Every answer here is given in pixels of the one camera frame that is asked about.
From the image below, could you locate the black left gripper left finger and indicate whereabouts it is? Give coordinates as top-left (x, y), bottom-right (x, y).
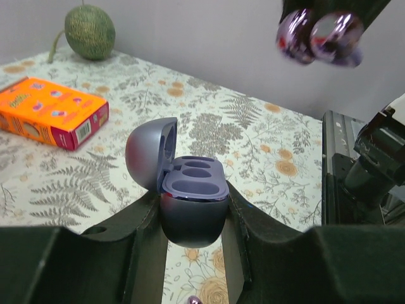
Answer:
top-left (1, 192), bottom-right (168, 303)

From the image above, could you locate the purple metallic earbud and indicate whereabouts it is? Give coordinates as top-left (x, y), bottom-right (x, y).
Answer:
top-left (276, 8), bottom-right (364, 68)
top-left (184, 295), bottom-right (203, 304)

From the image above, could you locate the green melon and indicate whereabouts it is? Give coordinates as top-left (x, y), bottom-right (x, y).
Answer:
top-left (47, 3), bottom-right (116, 63)

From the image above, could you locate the lavender earbud charging case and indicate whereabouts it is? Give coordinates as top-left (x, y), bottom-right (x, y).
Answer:
top-left (125, 117), bottom-right (229, 248)

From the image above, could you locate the orange snack box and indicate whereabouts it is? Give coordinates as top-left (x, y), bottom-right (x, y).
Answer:
top-left (1, 77), bottom-right (109, 151)

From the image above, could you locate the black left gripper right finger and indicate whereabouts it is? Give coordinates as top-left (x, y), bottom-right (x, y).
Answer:
top-left (221, 187), bottom-right (404, 303)

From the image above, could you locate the floral patterned table mat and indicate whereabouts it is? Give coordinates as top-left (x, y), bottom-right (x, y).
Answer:
top-left (0, 46), bottom-right (323, 304)

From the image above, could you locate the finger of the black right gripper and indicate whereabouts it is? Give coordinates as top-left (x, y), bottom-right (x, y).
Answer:
top-left (280, 0), bottom-right (390, 32)

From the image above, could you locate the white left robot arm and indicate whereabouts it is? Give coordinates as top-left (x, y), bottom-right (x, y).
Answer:
top-left (1, 98), bottom-right (404, 303)

